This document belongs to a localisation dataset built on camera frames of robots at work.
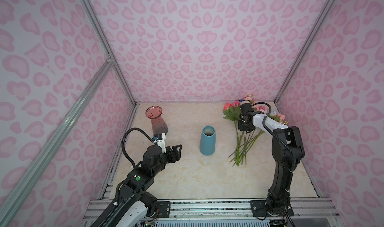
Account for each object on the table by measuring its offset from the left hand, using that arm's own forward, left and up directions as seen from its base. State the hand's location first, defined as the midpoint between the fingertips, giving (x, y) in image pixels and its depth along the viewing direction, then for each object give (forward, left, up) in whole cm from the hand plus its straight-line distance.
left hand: (177, 144), depth 74 cm
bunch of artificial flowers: (+12, -41, -18) cm, 46 cm away
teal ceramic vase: (+3, -15, -4) cm, 16 cm away
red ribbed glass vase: (+18, +14, -7) cm, 24 cm away
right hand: (+21, -41, -15) cm, 49 cm away
